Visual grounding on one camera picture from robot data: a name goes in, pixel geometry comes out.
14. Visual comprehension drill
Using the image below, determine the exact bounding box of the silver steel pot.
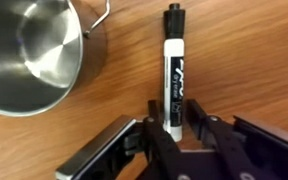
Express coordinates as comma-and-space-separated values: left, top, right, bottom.
0, 0, 112, 118

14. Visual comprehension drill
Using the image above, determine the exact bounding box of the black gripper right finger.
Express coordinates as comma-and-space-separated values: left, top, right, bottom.
187, 99, 262, 180

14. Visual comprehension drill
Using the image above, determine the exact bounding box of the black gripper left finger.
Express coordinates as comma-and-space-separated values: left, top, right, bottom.
135, 99, 185, 180

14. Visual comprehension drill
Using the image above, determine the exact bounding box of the black dry erase marker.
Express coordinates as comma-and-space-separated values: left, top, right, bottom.
162, 3, 187, 143

